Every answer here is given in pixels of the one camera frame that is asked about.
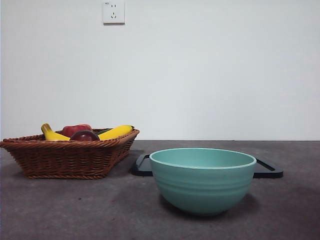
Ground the dark purple plum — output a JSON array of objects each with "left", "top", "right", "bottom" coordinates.
[{"left": 70, "top": 130, "right": 101, "bottom": 141}]

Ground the teal ribbed bowl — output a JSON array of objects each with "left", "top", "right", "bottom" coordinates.
[{"left": 149, "top": 147, "right": 258, "bottom": 217}]

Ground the red apple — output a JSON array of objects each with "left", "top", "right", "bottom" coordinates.
[{"left": 62, "top": 123, "right": 93, "bottom": 138}]

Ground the brown wicker basket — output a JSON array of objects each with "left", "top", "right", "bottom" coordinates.
[{"left": 0, "top": 127, "right": 140, "bottom": 180}]

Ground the yellow banana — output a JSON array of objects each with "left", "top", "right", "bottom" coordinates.
[{"left": 40, "top": 122, "right": 134, "bottom": 142}]

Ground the black rectangular tray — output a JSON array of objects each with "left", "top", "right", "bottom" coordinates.
[{"left": 131, "top": 153, "right": 284, "bottom": 179}]

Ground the white wall socket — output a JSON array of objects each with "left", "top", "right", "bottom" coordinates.
[{"left": 103, "top": 0, "right": 126, "bottom": 26}]

